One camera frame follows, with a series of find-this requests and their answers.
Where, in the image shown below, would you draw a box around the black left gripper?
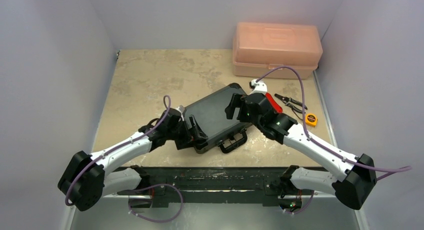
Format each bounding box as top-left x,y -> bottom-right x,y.
166,116 -> 207,151

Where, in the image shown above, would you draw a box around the black poker set case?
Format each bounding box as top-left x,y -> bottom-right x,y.
184,82 -> 251,154

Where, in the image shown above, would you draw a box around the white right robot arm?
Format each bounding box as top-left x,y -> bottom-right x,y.
237,93 -> 377,210

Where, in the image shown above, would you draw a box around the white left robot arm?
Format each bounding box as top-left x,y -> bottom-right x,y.
57,88 -> 248,211

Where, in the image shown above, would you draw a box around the translucent pink storage box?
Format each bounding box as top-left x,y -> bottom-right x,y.
232,22 -> 323,79

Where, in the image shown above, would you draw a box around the yellow tape measure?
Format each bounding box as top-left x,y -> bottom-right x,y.
304,113 -> 318,127

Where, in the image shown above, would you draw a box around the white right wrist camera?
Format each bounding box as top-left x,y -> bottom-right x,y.
249,79 -> 268,95

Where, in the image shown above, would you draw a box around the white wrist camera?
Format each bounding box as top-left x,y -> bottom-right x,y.
249,79 -> 268,95
176,105 -> 186,117

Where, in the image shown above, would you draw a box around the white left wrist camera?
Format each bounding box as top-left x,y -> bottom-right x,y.
176,105 -> 186,117

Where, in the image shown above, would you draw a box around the red handled cutter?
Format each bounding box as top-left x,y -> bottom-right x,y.
265,92 -> 283,114

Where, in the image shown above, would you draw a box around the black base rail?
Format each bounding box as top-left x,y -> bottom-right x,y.
118,167 -> 312,208

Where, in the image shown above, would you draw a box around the black handled pliers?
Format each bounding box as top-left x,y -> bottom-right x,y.
274,93 -> 304,114

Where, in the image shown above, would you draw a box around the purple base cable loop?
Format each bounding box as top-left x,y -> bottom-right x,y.
128,183 -> 184,224

